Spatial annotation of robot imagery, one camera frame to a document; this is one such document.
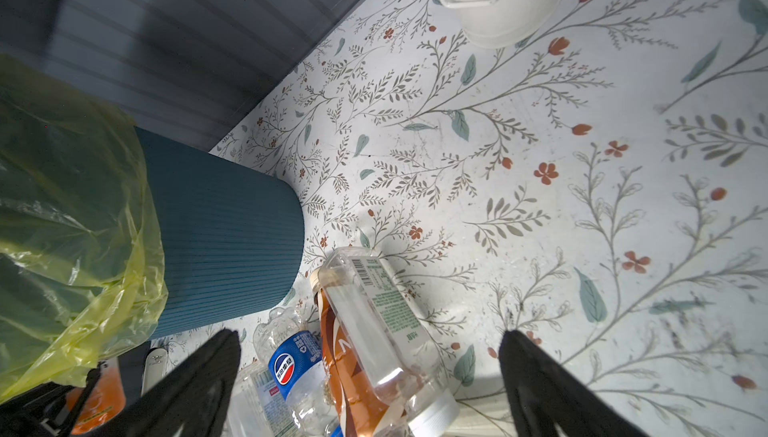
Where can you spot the floral table mat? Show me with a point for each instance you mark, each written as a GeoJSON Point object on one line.
{"type": "Point", "coordinates": [600, 185]}

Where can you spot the teal waste bin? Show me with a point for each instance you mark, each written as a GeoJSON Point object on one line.
{"type": "Point", "coordinates": [232, 237]}

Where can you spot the brown Nescafe bottle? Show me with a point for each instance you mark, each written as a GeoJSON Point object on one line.
{"type": "Point", "coordinates": [360, 412]}

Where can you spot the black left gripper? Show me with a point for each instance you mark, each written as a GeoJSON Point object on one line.
{"type": "Point", "coordinates": [43, 411]}

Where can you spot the blue Pepsi label bottle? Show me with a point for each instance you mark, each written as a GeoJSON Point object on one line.
{"type": "Point", "coordinates": [293, 357]}

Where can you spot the yellow plastic bin liner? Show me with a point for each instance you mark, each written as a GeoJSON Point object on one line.
{"type": "Point", "coordinates": [82, 262]}

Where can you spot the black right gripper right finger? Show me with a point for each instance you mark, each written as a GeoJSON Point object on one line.
{"type": "Point", "coordinates": [546, 400]}

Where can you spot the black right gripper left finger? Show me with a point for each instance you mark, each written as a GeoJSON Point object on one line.
{"type": "Point", "coordinates": [192, 400]}

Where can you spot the orange label bottle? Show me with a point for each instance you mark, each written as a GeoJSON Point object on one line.
{"type": "Point", "coordinates": [105, 402]}

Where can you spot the clear bottle green cap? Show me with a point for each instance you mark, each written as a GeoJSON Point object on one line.
{"type": "Point", "coordinates": [256, 406]}

